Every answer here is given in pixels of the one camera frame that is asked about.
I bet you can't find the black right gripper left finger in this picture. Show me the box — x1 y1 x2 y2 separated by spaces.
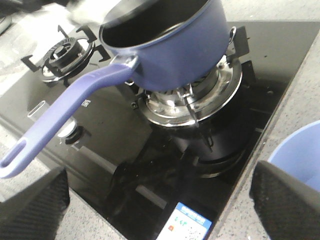
0 167 70 240

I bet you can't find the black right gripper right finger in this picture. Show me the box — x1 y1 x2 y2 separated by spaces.
249 161 320 240

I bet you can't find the light blue bowl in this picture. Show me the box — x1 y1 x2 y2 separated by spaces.
267 120 320 192

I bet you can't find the black right pot support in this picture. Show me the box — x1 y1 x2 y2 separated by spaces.
124 24 250 128

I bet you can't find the black pot support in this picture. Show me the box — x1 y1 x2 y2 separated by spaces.
124 24 250 128
20 25 111 87

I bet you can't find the black left pot support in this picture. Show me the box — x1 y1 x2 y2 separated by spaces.
20 25 111 87

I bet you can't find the silver stove control knob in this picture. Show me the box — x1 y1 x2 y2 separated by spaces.
56 117 92 145

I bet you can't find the blue energy label sticker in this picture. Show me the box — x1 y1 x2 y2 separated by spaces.
156 202 212 240

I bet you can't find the black glass gas cooktop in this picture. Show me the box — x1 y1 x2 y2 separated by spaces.
0 21 320 240

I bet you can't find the black right gas burner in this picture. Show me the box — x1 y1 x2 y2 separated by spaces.
137 56 244 127

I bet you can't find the black gas burner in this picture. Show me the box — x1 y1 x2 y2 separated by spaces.
40 37 95 83
137 56 244 127

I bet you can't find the black left gas burner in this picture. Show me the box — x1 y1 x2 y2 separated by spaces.
40 37 95 83

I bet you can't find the blue saucepan with handle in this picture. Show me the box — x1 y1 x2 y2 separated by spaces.
0 0 230 179

